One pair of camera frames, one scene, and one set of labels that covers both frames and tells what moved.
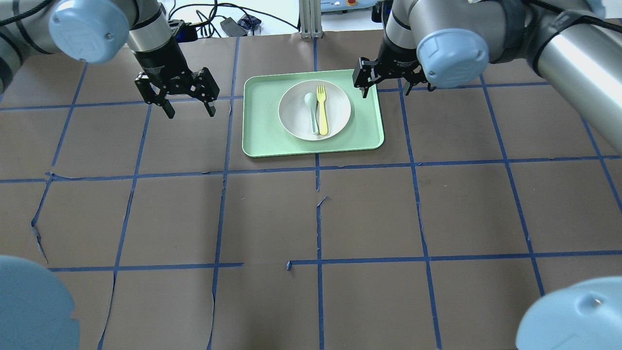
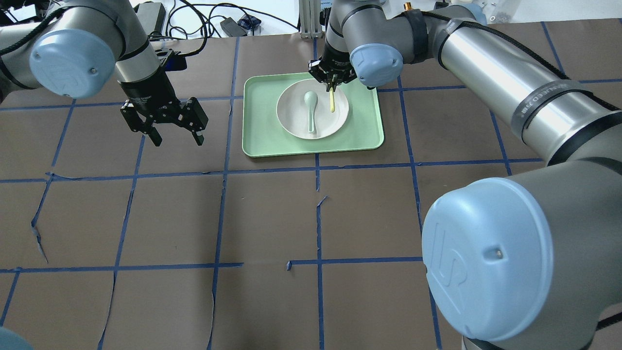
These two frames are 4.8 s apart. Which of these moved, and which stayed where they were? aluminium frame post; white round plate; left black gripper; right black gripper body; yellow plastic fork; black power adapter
Moved: left black gripper; yellow plastic fork; right black gripper body
Stayed: aluminium frame post; white round plate; black power adapter
